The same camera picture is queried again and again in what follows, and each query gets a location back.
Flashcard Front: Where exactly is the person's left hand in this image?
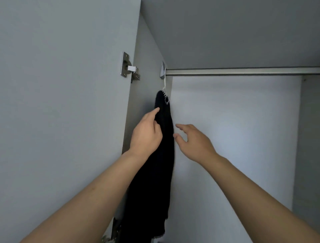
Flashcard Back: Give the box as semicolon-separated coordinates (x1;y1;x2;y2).
129;107;163;160

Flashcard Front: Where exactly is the person's right hand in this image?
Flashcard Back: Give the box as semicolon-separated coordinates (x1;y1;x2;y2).
173;124;220;166

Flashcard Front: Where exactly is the black cardigan white trim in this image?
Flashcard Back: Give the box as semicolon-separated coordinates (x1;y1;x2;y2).
120;90;175;243

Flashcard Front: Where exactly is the white wire hanger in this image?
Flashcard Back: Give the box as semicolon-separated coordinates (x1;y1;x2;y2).
161;74;170;104

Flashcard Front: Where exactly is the white wardrobe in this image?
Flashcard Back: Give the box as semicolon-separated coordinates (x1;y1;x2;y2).
0;0;320;243

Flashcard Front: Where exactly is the person's right forearm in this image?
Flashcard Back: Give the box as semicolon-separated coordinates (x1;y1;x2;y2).
200;155;320;243

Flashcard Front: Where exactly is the person's left forearm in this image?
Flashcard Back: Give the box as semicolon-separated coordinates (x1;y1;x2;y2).
20;150;150;243

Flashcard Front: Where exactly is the metal wardrobe rail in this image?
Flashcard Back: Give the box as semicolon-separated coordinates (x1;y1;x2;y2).
160;61;320;80

